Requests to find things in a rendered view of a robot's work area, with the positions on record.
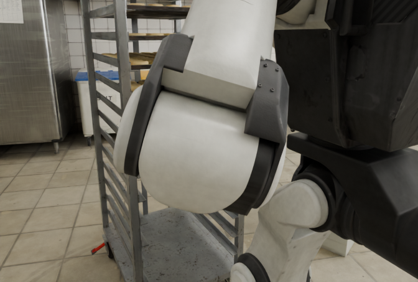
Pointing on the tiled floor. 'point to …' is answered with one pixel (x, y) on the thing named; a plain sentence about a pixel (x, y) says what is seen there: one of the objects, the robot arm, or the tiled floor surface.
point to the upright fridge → (35, 63)
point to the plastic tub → (337, 244)
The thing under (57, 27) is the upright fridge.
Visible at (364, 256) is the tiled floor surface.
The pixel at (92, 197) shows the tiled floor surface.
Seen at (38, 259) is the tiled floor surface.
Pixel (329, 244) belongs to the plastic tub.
